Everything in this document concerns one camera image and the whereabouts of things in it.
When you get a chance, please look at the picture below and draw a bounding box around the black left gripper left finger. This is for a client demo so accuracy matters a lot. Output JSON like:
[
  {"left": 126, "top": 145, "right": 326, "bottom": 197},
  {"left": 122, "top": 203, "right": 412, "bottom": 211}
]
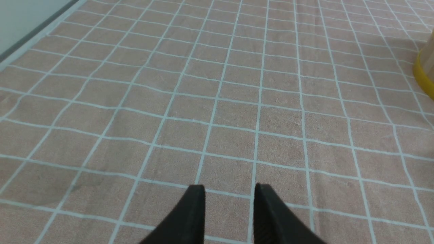
[{"left": 140, "top": 184, "right": 205, "bottom": 244}]

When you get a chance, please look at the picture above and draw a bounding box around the pink checkered tablecloth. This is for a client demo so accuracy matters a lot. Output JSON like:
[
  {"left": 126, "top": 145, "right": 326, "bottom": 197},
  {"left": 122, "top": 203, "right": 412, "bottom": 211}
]
[{"left": 0, "top": 0, "right": 433, "bottom": 244}]

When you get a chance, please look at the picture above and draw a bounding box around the yellow rimmed bamboo steamer basket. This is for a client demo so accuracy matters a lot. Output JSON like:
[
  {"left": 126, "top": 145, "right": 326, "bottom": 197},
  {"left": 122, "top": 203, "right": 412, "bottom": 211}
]
[{"left": 413, "top": 32, "right": 434, "bottom": 100}]

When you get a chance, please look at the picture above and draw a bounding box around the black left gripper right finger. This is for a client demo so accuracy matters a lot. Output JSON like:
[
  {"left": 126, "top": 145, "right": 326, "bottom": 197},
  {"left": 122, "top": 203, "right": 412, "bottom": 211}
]
[{"left": 253, "top": 183, "right": 325, "bottom": 244}]

